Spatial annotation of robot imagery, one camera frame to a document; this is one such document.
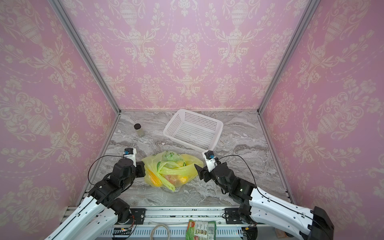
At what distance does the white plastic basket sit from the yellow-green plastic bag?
213 millimetres

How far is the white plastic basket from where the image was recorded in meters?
1.02

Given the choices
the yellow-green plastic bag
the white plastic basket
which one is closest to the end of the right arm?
the yellow-green plastic bag

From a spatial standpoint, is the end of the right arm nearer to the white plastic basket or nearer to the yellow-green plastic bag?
the yellow-green plastic bag

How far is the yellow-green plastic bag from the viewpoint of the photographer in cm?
77
